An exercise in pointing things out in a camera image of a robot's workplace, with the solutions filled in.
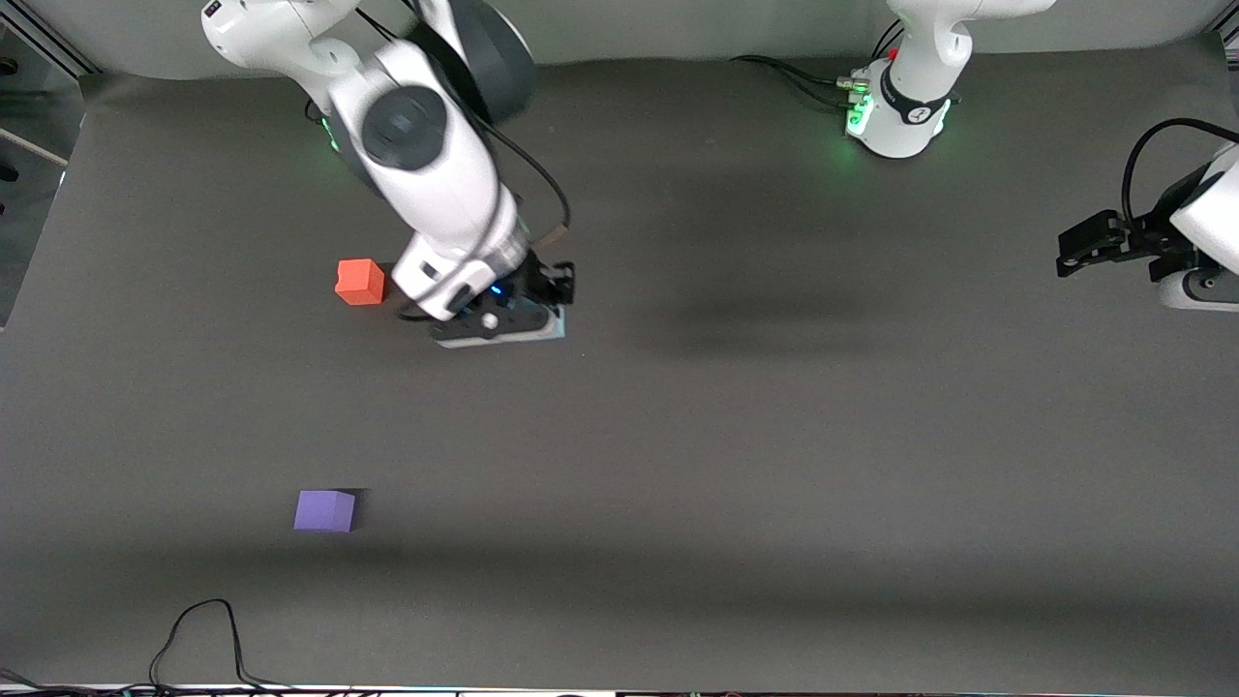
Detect dark grey table mat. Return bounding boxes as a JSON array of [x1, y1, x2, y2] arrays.
[[0, 34, 1239, 693]]

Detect thin black looped cable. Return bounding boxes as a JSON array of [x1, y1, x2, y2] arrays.
[[0, 598, 456, 697]]

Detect orange foam block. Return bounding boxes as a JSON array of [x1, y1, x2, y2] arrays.
[[335, 258, 387, 307]]

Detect purple foam block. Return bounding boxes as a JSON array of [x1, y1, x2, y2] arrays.
[[293, 490, 357, 533]]

